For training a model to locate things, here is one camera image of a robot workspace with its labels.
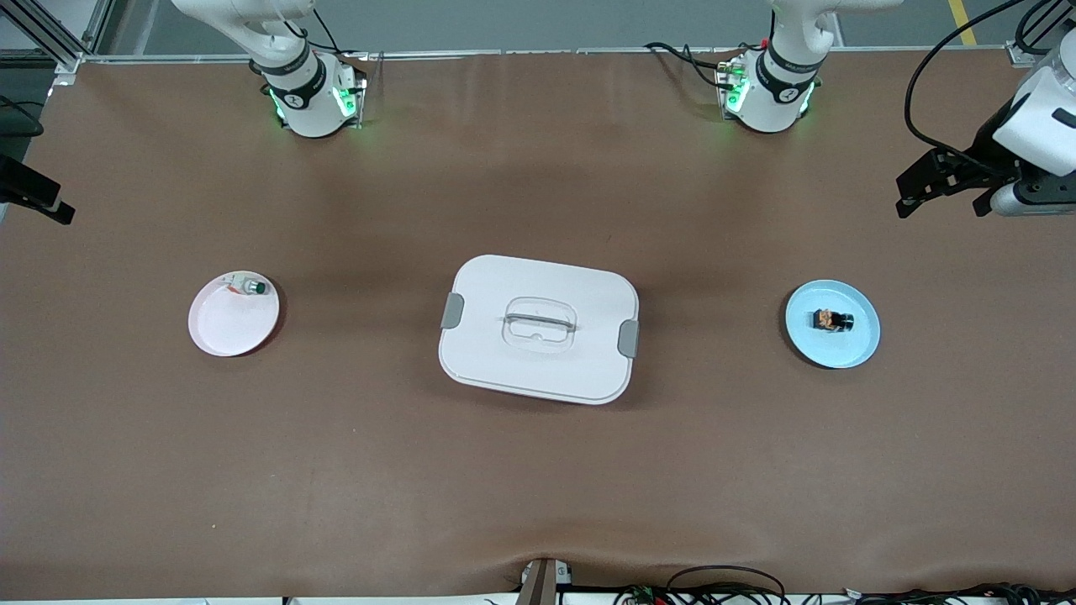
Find white lidded storage box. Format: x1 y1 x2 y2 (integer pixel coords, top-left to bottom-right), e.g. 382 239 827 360
438 255 641 407

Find light blue round plate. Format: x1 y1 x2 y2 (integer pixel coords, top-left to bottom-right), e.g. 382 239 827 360
785 280 882 371

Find pink round plate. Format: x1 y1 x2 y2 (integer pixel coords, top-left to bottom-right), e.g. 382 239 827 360
188 271 280 358

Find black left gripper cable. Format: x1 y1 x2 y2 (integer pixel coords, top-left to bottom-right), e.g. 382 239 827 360
904 0 1031 165

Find aluminium frame post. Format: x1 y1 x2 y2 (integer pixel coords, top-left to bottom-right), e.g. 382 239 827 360
1005 34 1056 66

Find aluminium frame strut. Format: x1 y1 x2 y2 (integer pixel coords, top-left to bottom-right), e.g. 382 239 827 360
0 0 114 85

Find black arm base cables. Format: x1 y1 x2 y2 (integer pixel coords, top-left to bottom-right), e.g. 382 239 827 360
643 40 736 92

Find metal table edge rail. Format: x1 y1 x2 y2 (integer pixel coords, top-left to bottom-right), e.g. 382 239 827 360
76 46 1010 64

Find tangled cable bundle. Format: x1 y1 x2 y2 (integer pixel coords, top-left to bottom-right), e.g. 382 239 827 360
614 580 1076 605

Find clear box lid handle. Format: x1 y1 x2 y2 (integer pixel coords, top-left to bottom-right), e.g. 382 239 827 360
502 297 579 354

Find black looped cable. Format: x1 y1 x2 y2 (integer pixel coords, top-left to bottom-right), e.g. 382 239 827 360
666 565 788 605

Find brown table edge post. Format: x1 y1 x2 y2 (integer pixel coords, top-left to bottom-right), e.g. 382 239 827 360
514 557 557 605

